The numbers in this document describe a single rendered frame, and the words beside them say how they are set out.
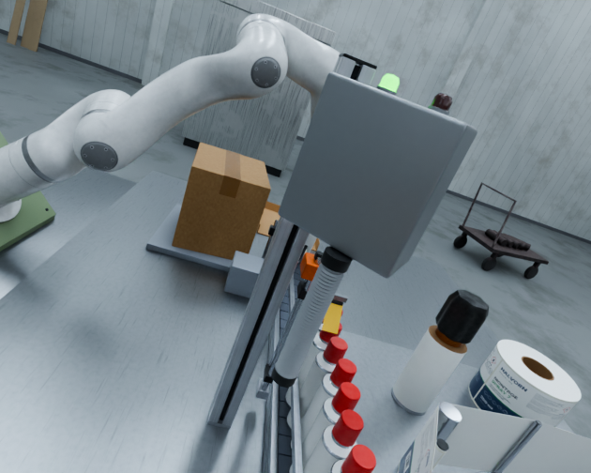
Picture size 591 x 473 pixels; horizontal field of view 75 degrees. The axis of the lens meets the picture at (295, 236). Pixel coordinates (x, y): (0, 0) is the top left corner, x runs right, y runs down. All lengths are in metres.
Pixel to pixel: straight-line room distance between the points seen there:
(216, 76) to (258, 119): 4.60
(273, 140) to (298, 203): 4.98
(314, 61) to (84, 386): 0.77
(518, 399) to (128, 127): 1.06
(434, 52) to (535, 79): 2.42
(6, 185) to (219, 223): 0.54
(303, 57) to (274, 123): 4.55
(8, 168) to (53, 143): 0.12
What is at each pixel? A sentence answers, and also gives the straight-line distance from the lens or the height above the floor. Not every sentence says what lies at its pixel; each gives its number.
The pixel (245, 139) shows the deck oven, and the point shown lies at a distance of 5.49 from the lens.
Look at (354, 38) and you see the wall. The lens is 9.27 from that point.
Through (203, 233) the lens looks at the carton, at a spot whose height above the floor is 0.92.
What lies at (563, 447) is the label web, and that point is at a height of 1.03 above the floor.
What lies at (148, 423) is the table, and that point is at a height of 0.83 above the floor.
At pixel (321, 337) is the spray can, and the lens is 0.73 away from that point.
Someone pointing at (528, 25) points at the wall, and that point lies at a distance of 10.56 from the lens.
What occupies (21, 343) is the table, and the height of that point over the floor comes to 0.83.
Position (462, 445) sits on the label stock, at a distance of 0.85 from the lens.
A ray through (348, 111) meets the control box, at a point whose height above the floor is 1.44.
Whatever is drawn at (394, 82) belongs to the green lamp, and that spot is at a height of 1.49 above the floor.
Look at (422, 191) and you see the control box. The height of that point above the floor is 1.40.
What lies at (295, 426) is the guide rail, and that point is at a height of 0.96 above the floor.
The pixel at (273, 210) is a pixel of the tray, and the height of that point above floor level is 0.84.
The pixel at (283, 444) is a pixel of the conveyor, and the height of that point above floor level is 0.88.
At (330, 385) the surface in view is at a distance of 0.66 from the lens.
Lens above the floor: 1.47
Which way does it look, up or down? 22 degrees down
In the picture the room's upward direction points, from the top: 21 degrees clockwise
